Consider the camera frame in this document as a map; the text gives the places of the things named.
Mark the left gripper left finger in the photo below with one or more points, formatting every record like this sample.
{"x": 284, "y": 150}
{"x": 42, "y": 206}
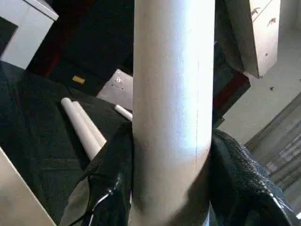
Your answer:
{"x": 108, "y": 169}

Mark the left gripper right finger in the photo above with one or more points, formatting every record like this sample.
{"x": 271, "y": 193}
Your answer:
{"x": 247, "y": 183}

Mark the white plastic table leg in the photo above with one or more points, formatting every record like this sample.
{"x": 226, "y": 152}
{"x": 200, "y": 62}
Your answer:
{"x": 80, "y": 131}
{"x": 123, "y": 112}
{"x": 91, "y": 127}
{"x": 171, "y": 94}

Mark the pale striped curtain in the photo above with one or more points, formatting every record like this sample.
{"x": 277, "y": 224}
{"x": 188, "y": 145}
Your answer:
{"x": 282, "y": 146}

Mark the pale panel with holes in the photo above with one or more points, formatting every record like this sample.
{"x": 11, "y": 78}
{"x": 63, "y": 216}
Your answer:
{"x": 117, "y": 87}

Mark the black quilted mat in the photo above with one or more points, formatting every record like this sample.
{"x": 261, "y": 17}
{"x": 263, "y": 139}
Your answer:
{"x": 35, "y": 117}

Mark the small gold label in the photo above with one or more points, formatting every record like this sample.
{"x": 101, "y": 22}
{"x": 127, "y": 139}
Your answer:
{"x": 78, "y": 79}

